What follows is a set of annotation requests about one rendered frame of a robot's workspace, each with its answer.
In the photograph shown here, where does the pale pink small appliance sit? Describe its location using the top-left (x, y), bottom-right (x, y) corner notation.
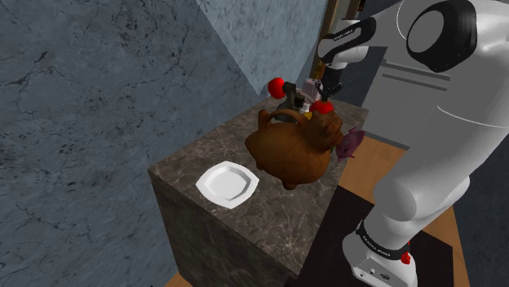
top-left (299, 77), bottom-right (325, 107)

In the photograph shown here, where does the white square plate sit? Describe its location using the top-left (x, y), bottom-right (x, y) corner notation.
top-left (195, 160), bottom-right (260, 210)

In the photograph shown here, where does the dark grey vase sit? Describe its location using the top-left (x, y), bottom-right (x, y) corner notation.
top-left (275, 82), bottom-right (306, 122)

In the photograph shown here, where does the red round fruit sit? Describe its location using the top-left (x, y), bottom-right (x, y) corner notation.
top-left (309, 99), bottom-right (334, 116)
top-left (267, 77), bottom-right (286, 100)

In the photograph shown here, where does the brown animal-shaped teapot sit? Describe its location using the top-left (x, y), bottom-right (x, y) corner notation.
top-left (244, 108), bottom-right (345, 191)

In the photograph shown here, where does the purple fish toy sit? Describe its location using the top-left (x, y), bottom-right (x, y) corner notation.
top-left (334, 126), bottom-right (366, 162)

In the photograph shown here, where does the brown wooden door frame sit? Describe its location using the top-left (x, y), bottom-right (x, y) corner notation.
top-left (309, 0), bottom-right (340, 81)

